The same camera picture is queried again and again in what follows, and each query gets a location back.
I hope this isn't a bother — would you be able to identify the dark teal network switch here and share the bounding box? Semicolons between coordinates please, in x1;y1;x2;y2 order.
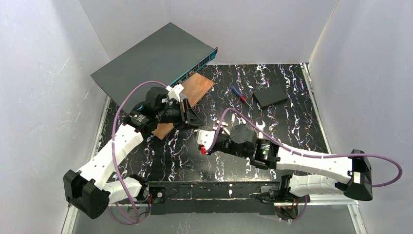
91;22;218;114

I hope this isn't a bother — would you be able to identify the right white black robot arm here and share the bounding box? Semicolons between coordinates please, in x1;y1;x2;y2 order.
196;124;373;201

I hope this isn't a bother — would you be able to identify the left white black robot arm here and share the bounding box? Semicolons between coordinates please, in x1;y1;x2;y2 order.
63;84;204;219

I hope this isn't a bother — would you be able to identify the wooden base board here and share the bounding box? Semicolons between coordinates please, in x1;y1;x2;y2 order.
152;73;215;139

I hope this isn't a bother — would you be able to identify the silver open-end wrench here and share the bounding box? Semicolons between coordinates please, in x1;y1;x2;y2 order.
256;121;266;131

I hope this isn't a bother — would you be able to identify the blue red screwdriver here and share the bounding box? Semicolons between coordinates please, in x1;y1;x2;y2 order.
230;85;253;111

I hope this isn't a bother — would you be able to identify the small black box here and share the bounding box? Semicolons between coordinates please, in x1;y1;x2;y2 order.
253;84;288;108

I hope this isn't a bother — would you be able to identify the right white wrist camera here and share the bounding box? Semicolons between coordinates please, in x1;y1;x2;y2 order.
195;130;216;155

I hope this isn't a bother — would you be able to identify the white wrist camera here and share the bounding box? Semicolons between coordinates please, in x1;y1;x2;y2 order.
195;130;216;155
166;84;187;102

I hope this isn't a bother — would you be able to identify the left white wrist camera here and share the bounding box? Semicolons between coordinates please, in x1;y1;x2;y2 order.
166;84;187;102

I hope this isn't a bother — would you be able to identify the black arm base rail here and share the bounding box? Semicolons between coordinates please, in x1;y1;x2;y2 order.
149;181;279;215

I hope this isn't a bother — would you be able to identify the aluminium frame rail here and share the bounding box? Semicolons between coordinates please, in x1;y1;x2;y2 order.
271;195;367;234

